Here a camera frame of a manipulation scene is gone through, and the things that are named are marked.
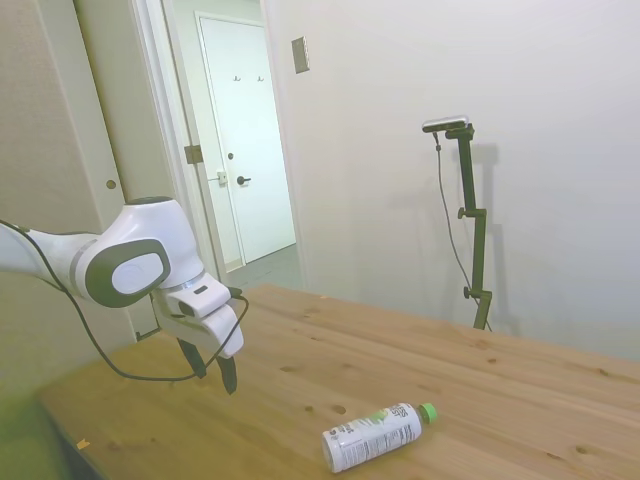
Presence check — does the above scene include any silver camera on stand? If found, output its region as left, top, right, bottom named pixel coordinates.
left=422, top=113, right=471, bottom=135

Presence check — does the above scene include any white closed door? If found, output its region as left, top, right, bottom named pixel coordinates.
left=195, top=14, right=297, bottom=267

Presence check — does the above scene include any green blurred foreground object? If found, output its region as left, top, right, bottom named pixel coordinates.
left=0, top=389, right=69, bottom=480

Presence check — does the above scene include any white bottle with green cap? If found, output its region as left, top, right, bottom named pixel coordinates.
left=321, top=401, right=440, bottom=475

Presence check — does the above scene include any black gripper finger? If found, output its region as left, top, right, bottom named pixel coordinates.
left=179, top=338, right=208, bottom=380
left=216, top=355, right=240, bottom=396

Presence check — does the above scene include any grey wall plate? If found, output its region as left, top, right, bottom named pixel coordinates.
left=291, top=35, right=312, bottom=76

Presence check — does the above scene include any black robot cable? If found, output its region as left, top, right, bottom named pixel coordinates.
left=0, top=219, right=250, bottom=383

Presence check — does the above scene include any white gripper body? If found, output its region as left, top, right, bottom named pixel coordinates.
left=152, top=291, right=246, bottom=359

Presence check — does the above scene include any dark camera stand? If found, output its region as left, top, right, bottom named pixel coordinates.
left=443, top=124, right=494, bottom=331

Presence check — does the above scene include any beige open door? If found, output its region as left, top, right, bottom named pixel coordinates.
left=74, top=0, right=221, bottom=342

